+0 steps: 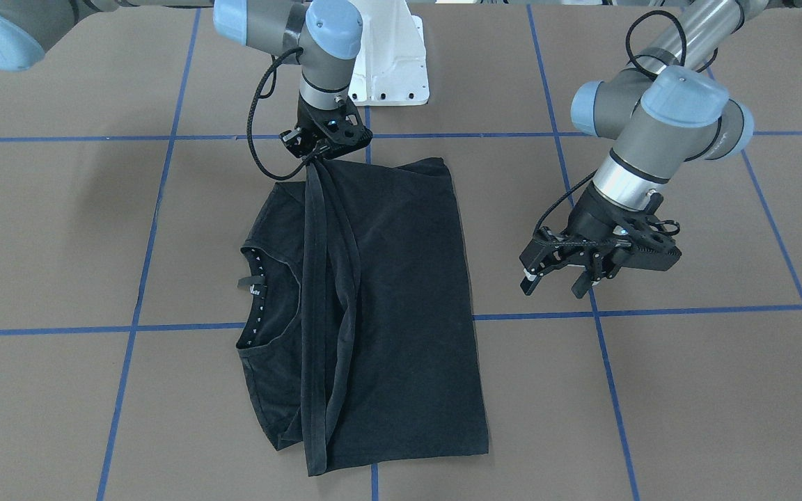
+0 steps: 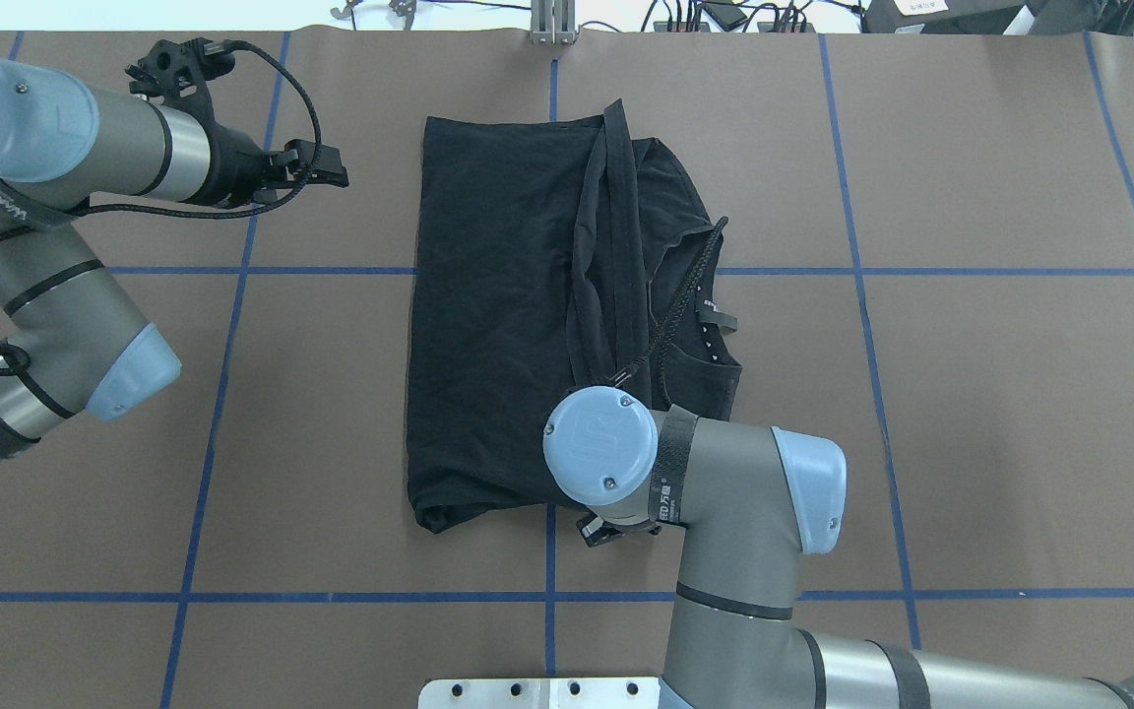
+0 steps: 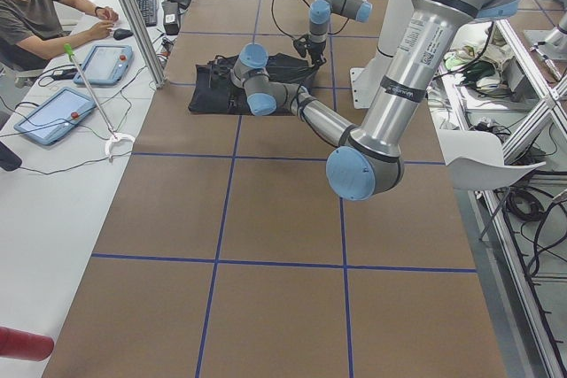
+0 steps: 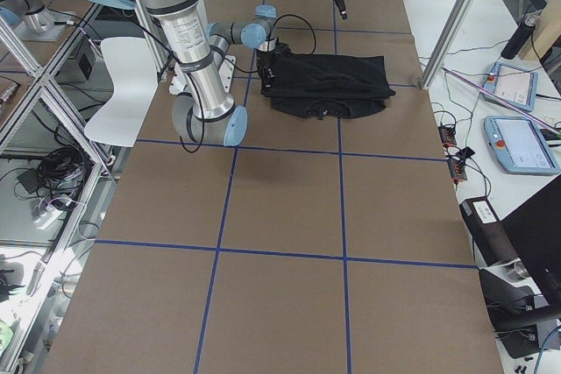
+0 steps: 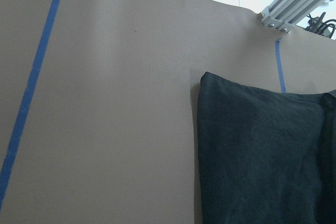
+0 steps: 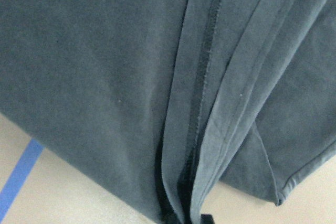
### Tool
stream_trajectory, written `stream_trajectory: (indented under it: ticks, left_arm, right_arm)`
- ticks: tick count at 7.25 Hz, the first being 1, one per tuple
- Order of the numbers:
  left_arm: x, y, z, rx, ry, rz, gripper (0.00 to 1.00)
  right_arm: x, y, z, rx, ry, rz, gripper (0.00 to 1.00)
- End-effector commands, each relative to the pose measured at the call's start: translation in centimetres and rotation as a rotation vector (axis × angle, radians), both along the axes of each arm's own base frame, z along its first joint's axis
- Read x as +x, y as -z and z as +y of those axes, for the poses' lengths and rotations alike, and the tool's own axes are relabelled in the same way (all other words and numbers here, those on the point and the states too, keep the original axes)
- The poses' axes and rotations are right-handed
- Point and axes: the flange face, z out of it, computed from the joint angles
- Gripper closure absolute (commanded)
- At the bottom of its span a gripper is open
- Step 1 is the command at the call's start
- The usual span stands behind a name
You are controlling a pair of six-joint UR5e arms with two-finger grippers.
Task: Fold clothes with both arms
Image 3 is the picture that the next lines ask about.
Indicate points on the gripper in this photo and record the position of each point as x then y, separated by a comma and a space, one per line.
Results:
220, 79
316, 49

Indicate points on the black graphic t-shirt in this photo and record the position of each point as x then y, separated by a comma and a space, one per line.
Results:
254, 91

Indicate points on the black keyboard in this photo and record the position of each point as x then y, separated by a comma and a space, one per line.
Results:
149, 11

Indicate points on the black computer mouse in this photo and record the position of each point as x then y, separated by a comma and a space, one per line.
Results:
121, 34

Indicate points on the far teach pendant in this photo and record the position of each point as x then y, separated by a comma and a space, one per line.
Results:
106, 65

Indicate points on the teach pendant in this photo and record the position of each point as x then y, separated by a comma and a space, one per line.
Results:
56, 117
106, 65

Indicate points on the metal reacher grabber tool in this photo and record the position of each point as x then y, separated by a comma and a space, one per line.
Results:
115, 136

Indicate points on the near teach pendant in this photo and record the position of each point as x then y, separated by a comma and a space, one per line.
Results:
56, 117

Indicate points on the seated person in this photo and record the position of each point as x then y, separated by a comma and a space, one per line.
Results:
32, 35

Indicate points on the white plastic chair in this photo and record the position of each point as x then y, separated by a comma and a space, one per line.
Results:
475, 160

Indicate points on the red cylinder object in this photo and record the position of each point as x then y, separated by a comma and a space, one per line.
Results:
17, 344

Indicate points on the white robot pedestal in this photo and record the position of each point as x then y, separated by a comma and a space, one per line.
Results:
381, 41

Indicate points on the aluminium frame post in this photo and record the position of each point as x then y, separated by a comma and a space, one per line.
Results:
136, 22

